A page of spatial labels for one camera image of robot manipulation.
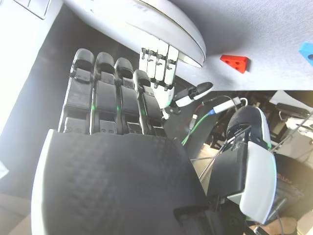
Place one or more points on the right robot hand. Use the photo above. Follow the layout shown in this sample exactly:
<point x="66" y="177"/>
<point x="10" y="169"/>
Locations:
<point x="110" y="183"/>

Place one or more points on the red triangle block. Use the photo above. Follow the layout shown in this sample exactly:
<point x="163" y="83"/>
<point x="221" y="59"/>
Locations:
<point x="234" y="62"/>

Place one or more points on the white backdrop sheet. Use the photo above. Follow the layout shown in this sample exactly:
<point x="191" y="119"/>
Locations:
<point x="19" y="73"/>

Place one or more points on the blue triangle block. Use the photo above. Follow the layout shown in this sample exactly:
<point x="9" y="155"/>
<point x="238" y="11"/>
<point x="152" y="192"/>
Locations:
<point x="306" y="52"/>

